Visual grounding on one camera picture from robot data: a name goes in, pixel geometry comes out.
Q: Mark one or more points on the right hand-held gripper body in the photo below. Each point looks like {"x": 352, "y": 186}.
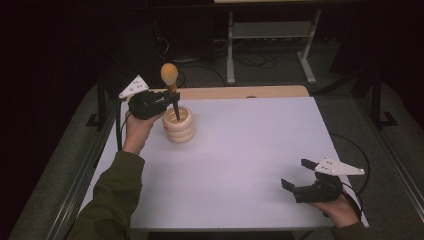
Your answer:
{"x": 323, "y": 191}

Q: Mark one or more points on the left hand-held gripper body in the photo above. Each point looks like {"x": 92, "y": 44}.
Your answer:
{"x": 145, "y": 106}

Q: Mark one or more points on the cream ribbed brush holder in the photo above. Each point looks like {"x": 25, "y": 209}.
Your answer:
{"x": 181, "y": 131}

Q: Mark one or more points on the person's right hand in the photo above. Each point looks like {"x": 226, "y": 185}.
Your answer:
{"x": 340, "y": 213}

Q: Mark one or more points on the person's left hand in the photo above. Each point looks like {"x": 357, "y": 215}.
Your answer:
{"x": 136, "y": 133}

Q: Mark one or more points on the black metal stand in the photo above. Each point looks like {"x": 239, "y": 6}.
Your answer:
{"x": 101, "y": 100}
{"x": 377, "y": 103}

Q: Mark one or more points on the white table cover board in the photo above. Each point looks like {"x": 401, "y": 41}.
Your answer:
{"x": 233, "y": 173}

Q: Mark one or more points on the wooden table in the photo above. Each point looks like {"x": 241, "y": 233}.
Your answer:
{"x": 240, "y": 92}

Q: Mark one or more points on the white metal desk frame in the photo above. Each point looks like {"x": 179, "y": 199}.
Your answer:
{"x": 271, "y": 30}

